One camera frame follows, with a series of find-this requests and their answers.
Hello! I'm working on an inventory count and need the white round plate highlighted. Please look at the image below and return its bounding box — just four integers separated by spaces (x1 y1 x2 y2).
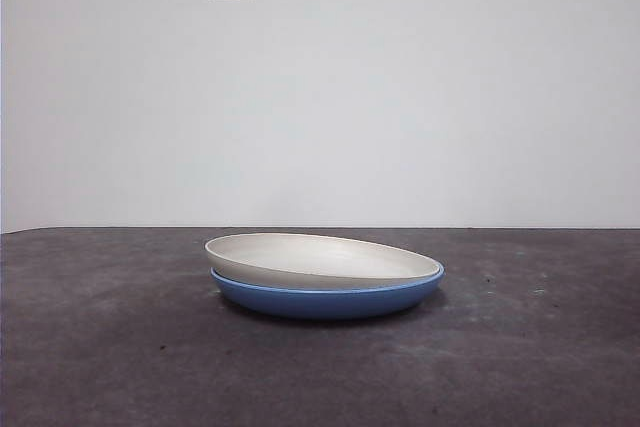
203 233 444 291

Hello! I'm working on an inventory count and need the blue round plate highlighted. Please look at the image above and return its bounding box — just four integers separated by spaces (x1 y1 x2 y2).
209 266 446 321

